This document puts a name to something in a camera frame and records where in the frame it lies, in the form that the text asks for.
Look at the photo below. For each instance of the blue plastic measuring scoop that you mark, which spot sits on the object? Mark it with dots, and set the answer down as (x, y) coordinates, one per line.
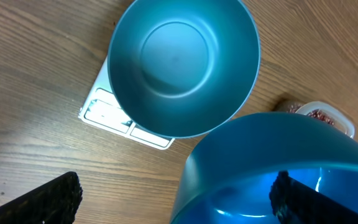
(228, 175)

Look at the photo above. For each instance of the teal metal bowl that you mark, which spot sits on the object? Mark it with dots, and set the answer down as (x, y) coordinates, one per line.
(181, 68)

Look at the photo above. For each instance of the clear plastic container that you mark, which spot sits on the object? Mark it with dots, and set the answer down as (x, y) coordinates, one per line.
(342, 123)

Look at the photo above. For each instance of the white digital kitchen scale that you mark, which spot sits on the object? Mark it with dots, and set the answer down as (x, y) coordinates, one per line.
(102, 110)

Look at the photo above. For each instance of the red adzuki beans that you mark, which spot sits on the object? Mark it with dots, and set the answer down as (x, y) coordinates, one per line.
(317, 114)

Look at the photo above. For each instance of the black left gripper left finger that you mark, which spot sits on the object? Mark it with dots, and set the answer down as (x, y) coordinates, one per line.
(56, 201)

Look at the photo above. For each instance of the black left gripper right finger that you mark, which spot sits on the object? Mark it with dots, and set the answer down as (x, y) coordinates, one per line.
(293, 202)

